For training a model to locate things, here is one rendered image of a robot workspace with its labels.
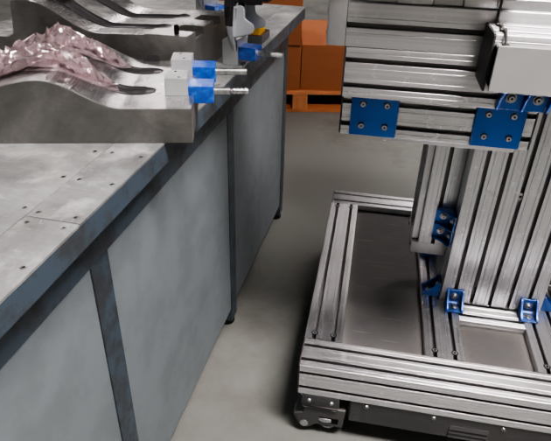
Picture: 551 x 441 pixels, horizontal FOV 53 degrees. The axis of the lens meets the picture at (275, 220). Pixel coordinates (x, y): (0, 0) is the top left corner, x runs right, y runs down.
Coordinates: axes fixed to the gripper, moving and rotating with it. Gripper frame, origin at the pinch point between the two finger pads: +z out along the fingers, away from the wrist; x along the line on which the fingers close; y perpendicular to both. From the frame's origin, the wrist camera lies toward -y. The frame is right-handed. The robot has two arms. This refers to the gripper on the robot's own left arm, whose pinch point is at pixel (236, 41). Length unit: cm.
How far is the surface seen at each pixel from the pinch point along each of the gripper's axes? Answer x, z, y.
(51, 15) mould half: -20.5, -6.3, -31.2
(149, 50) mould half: -18.2, -1.1, -10.8
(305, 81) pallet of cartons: 188, 67, -37
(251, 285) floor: 21, 85, -5
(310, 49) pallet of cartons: 189, 49, -36
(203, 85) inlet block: -37.0, -2.3, 10.0
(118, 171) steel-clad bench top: -56, 5, 6
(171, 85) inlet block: -39.8, -2.5, 6.0
